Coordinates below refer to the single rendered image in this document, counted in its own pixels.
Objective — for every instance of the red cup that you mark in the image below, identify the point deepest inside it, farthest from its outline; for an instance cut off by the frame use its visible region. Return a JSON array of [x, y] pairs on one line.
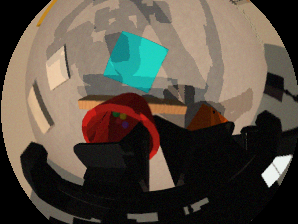
[[99, 125]]

